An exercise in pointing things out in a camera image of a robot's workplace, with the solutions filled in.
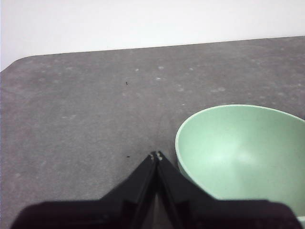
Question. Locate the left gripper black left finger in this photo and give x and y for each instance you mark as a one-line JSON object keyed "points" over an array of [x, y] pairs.
{"points": [[133, 198]]}

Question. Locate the green ribbed bowl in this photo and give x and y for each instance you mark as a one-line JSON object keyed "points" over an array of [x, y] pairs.
{"points": [[238, 152]]}

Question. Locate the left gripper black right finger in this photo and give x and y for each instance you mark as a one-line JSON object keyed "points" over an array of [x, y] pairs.
{"points": [[181, 198]]}

